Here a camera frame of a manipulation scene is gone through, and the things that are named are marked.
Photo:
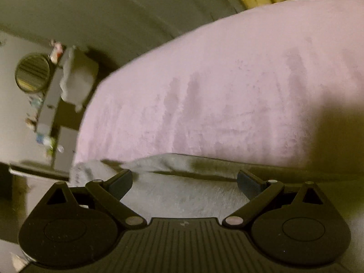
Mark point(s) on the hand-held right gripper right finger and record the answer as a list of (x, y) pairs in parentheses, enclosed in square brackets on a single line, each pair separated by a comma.
[(249, 183)]

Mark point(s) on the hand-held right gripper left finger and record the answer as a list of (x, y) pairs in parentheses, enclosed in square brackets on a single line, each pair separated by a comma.
[(122, 182)]

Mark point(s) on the grey-green towel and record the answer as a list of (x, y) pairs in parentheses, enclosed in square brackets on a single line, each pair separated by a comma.
[(182, 193)]

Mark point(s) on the dark flat board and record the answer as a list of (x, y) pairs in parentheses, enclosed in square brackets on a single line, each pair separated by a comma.
[(37, 169)]

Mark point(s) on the small clutter on dresser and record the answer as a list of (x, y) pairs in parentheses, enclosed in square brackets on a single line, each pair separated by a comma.
[(45, 142)]

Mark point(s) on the pink fleece blanket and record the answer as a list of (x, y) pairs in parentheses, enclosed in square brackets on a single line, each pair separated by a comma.
[(227, 91)]

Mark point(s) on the grey dresser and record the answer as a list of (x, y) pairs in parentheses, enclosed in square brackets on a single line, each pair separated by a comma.
[(54, 99)]

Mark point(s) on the white cloth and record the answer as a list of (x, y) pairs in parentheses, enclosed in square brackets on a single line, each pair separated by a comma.
[(78, 76)]

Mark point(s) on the round mirror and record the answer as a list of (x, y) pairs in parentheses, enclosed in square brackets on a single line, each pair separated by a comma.
[(32, 72)]

